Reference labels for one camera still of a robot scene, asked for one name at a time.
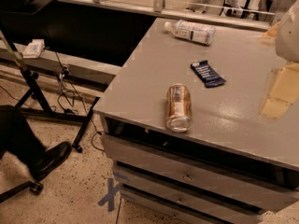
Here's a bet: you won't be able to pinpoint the dark blue rxbar wrapper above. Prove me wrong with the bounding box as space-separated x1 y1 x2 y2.
191 61 226 88

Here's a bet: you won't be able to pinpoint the black cables on floor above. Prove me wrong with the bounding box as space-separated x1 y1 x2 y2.
52 51 106 152

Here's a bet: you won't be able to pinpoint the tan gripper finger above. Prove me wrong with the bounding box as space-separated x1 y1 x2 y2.
262 63 299 119

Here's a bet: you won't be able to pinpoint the black trouser leg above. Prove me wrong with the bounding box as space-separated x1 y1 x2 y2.
0 105 46 171

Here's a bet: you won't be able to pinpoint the black leather shoe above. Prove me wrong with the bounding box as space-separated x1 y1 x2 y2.
29 142 72 181

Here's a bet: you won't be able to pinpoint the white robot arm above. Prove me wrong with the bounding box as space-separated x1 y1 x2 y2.
261 0 299 119

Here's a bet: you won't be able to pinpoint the black metal stand frame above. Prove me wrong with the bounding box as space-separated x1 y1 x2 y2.
0 23 99 153

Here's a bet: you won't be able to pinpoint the gold metallic can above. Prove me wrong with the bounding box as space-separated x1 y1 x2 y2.
166 83 192 133

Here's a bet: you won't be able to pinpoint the clear plastic water bottle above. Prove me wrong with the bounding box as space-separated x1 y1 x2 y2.
164 20 216 46

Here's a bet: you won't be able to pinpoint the black caster wheel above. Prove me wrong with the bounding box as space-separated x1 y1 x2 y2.
30 182 44 195

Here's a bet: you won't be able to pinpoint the small white box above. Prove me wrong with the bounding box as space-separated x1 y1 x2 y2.
22 39 45 59

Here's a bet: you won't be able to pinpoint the grey drawer cabinet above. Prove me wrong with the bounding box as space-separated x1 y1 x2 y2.
96 20 299 224

